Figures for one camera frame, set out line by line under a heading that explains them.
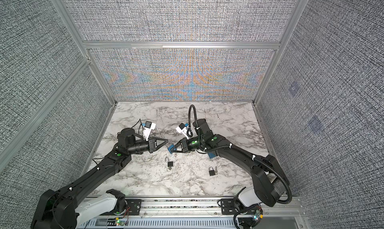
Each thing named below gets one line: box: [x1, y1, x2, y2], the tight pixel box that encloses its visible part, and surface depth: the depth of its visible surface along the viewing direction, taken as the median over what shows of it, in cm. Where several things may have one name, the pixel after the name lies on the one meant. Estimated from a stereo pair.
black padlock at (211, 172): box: [208, 166, 216, 176], surface depth 86 cm
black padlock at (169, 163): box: [165, 157, 174, 167], surface depth 89 cm
